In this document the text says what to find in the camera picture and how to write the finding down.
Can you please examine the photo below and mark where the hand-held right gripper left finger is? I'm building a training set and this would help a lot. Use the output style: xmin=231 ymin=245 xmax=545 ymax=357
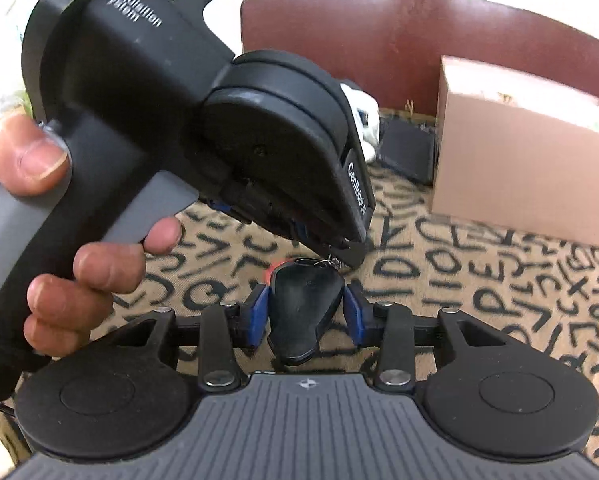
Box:
xmin=124 ymin=284 xmax=271 ymax=393

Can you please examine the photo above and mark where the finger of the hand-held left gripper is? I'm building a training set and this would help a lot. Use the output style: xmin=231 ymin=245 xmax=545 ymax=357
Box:
xmin=202 ymin=180 xmax=367 ymax=268

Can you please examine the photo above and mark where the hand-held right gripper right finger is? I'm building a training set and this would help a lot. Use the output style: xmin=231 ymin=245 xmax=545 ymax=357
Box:
xmin=343 ymin=282 xmax=510 ymax=393

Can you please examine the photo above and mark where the black key fob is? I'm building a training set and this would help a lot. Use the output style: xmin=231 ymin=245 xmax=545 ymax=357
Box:
xmin=268 ymin=257 xmax=347 ymax=367

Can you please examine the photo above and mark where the brown cardboard box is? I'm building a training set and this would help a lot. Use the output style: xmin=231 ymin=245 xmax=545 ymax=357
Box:
xmin=431 ymin=55 xmax=599 ymax=253

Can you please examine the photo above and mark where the person's left hand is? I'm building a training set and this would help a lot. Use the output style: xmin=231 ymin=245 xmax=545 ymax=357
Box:
xmin=0 ymin=112 xmax=184 ymax=357

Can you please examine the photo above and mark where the letter print blanket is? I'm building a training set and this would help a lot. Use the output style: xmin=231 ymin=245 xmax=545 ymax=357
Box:
xmin=0 ymin=160 xmax=599 ymax=480

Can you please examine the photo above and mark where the white glove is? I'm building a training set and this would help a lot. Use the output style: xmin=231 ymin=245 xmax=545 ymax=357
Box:
xmin=339 ymin=80 xmax=380 ymax=163

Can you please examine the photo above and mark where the black wallet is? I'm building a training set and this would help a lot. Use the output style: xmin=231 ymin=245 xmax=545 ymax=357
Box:
xmin=377 ymin=112 xmax=437 ymax=186

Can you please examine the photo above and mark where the brown wooden board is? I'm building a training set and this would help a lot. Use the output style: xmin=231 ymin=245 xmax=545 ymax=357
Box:
xmin=240 ymin=0 xmax=599 ymax=126

